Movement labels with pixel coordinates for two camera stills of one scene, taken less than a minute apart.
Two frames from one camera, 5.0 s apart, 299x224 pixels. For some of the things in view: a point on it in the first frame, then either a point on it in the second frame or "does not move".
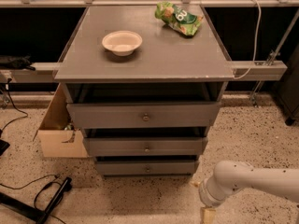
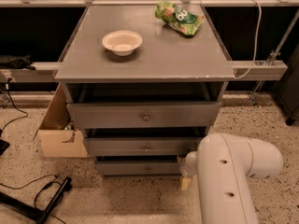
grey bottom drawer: [146, 167] does not move
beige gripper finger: [208, 216] → [185, 184]
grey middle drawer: [146, 147] does not move
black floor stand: [32, 213] does not move
